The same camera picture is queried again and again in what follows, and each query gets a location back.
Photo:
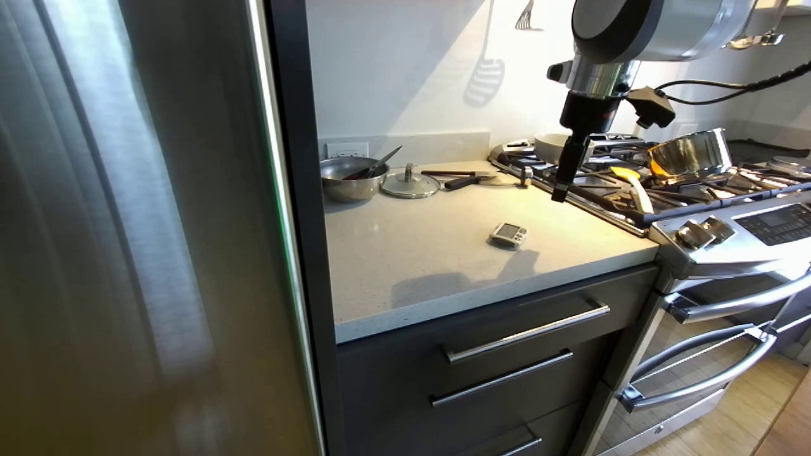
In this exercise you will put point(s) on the small white gadget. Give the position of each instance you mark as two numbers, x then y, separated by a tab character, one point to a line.
507	237

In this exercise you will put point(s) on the stainless gas stove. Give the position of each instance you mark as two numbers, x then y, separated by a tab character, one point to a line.
734	255

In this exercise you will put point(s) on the grey drawer cabinet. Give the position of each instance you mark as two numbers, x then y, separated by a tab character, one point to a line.
507	378

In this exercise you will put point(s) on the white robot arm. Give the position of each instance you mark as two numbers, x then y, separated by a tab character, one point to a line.
610	40

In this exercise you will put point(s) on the steel mixing bowl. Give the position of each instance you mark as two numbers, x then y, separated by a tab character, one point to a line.
342	181

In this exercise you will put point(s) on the glass pot lid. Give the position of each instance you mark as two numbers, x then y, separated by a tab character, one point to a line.
409	184

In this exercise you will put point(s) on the hanging slotted spatula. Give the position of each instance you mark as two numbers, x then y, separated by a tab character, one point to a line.
488	71

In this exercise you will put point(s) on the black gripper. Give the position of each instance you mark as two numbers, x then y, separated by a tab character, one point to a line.
580	118

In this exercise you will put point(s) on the stainless steel refrigerator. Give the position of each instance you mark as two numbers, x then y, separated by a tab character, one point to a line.
148	270

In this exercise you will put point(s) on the yellow spatula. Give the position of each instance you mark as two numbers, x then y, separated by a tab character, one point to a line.
637	188

